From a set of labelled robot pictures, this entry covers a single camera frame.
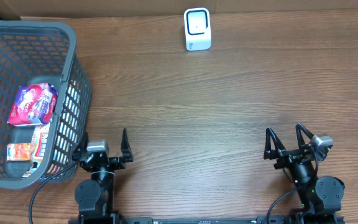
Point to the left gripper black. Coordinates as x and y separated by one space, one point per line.
127 154

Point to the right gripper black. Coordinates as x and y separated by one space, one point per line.
287 155

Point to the cream snack bag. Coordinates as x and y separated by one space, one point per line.
39 142

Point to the red purple snack pack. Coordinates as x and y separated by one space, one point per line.
33 105

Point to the small orange juice carton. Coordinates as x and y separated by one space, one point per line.
19 151

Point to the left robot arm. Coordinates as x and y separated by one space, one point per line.
95 196

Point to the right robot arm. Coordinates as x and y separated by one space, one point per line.
320 197

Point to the white barcode scanner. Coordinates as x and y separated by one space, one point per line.
197 27

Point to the grey plastic shopping basket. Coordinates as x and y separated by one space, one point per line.
42 52

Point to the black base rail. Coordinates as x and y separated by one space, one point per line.
255 220

